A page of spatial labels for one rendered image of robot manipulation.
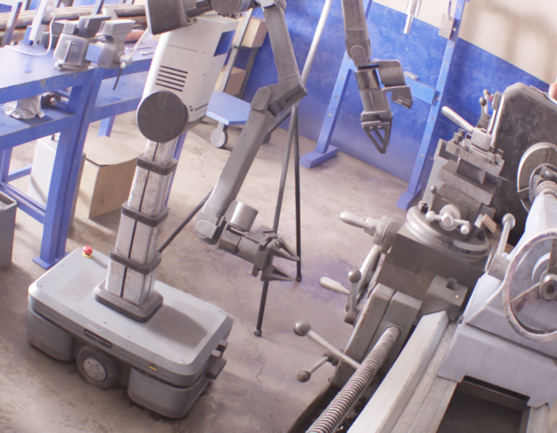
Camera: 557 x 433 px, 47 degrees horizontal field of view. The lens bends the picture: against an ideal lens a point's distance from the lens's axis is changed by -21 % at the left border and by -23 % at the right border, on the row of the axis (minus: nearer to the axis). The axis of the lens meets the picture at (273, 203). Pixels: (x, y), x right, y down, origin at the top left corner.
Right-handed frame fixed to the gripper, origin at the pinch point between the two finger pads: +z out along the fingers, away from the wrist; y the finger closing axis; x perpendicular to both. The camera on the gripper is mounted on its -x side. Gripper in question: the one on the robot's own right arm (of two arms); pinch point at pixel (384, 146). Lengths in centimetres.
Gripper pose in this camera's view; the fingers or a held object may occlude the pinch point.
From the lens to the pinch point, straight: 189.1
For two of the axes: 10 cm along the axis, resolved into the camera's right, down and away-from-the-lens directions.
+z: 2.2, 9.5, 2.1
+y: 2.3, -2.6, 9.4
